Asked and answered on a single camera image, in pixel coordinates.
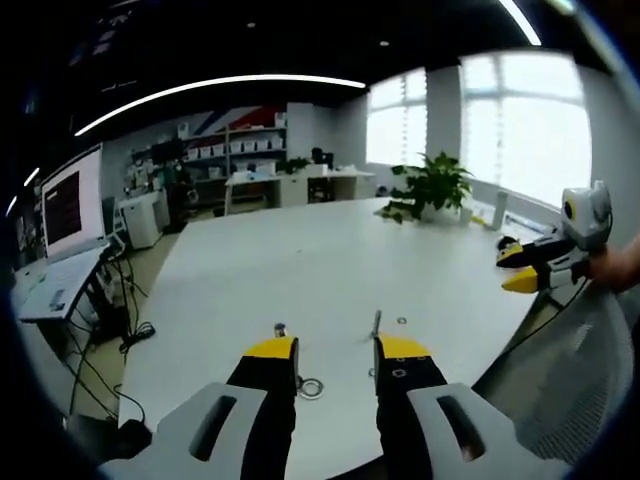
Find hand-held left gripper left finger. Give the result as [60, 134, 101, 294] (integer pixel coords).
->
[99, 335, 300, 480]

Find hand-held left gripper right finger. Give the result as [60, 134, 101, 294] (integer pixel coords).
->
[372, 335, 572, 480]

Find silver metal washer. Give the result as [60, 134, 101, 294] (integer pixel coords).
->
[299, 377, 327, 400]

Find person's right hand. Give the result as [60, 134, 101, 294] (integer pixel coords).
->
[587, 245, 640, 294]

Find grey mesh office chair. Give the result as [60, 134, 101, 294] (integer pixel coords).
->
[472, 288, 635, 467]

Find green potted plant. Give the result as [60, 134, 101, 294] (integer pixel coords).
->
[374, 151, 474, 224]

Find black power adapter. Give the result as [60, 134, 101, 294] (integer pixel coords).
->
[116, 418, 154, 447]

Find metal laptop stand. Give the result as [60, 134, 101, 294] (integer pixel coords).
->
[64, 259, 119, 346]

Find short ceiling light strip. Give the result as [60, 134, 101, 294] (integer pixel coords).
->
[498, 0, 544, 47]

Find white low cabinet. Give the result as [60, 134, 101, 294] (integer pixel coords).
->
[119, 191, 169, 250]

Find white workbench desk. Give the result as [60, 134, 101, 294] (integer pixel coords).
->
[223, 165, 377, 215]

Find storage shelf with white bins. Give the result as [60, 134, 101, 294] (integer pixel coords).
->
[130, 110, 290, 182]

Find white laptop computer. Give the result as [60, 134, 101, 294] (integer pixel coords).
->
[11, 143, 111, 322]

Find long ceiling light strip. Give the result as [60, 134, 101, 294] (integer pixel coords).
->
[73, 74, 367, 137]

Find black floor cables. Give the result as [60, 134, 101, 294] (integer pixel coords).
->
[59, 249, 157, 431]

